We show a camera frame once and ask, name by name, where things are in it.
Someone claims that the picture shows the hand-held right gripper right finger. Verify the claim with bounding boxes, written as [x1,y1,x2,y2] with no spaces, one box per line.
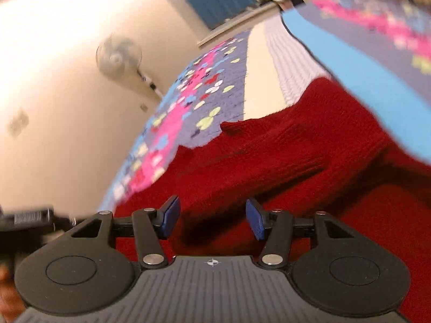
[245,198,358,270]

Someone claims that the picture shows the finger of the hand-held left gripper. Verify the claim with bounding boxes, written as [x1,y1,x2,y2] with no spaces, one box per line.
[0,205,56,233]

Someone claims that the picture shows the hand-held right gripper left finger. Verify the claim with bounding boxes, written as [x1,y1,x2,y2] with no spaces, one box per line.
[68,195,181,270]

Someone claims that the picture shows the red knitted sweater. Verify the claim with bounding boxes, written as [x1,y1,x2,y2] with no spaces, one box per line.
[113,76,431,323]

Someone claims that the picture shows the floral striped printed blanket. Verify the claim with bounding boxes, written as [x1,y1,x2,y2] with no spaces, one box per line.
[98,0,431,213]

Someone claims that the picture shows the bed headboard ledge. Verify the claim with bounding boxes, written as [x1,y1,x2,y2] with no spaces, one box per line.
[197,2,281,47]

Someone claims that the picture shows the wall switch plate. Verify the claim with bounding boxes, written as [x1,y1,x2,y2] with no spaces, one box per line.
[7,109,30,138]

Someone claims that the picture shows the white wall fan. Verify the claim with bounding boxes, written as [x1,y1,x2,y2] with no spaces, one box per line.
[96,34,163,99]

